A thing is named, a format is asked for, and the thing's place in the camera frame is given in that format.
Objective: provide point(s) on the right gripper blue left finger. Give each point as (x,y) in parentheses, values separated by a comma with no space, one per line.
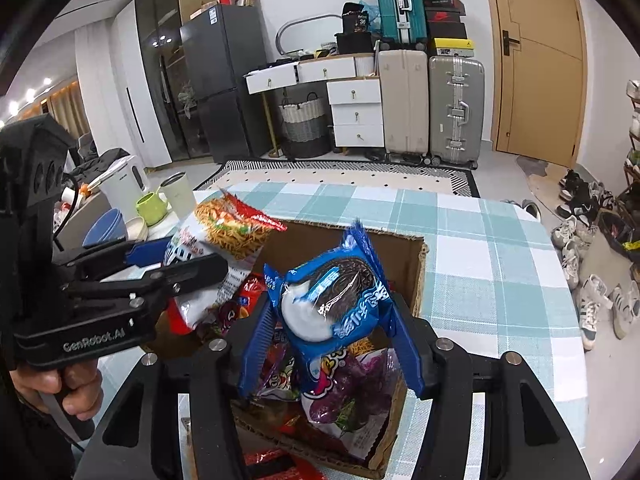
(256,337)

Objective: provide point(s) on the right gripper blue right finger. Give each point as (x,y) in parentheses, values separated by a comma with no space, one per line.
(407,334)

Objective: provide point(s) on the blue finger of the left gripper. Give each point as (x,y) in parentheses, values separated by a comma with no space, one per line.
(147,253)
(188,276)

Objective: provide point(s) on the blue Oreo snack packet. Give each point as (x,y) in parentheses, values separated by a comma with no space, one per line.
(330,301)

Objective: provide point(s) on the purple snack bag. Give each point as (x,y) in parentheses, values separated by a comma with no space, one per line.
(348,410)

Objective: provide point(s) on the red cookie snack packet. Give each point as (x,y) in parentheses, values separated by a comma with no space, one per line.
(276,464)

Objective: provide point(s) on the person's left hand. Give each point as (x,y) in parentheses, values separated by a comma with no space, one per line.
(82,381)

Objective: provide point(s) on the cream shallow bowl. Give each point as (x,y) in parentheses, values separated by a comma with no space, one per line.
(136,229)

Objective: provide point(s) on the green ceramic mug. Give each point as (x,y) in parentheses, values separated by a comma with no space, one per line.
(151,208)

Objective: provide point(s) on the blue stacked bowls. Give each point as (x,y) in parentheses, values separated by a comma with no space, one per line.
(110,226)

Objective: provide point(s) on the red chip bag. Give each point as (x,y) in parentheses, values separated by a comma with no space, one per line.
(241,305)

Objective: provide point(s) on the cream tumbler cup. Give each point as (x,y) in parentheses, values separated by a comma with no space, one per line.
(179,194)

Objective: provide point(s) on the white electric kettle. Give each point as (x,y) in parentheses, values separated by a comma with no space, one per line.
(123,184)

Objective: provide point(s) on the brown SF cardboard box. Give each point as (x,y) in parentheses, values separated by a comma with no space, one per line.
(275,412)

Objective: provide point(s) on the dotted floor rug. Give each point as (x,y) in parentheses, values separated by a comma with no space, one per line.
(445,180)

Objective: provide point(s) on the woven laundry basket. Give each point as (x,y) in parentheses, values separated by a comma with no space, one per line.
(305,127)

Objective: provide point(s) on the black refrigerator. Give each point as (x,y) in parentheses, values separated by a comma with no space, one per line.
(221,46)

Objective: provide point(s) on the white drawer desk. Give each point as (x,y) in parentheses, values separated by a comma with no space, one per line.
(354,93)

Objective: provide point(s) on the silver aluminium suitcase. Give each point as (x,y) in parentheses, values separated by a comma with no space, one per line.
(457,100)

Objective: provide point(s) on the beige hard suitcase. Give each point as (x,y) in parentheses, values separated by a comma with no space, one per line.
(404,94)

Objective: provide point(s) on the stacked shoe boxes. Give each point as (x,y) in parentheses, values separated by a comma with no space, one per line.
(446,31)

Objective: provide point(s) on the wooden door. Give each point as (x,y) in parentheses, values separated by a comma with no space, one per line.
(540,75)

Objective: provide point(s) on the teal hard suitcase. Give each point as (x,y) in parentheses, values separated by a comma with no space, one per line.
(403,24)

